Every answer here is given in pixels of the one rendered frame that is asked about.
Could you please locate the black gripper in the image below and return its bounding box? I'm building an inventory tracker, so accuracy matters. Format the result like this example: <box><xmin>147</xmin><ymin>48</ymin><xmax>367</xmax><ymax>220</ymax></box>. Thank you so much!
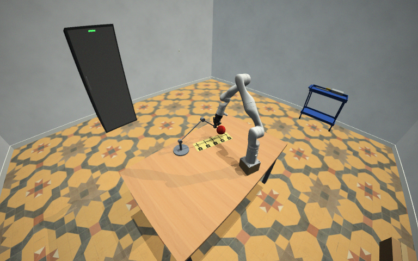
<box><xmin>213</xmin><ymin>114</ymin><xmax>223</xmax><ymax>128</ymax></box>

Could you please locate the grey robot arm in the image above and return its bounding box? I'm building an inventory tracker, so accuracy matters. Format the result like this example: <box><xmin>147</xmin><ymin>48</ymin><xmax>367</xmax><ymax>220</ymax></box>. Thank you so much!
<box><xmin>216</xmin><ymin>74</ymin><xmax>265</xmax><ymax>164</ymax></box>

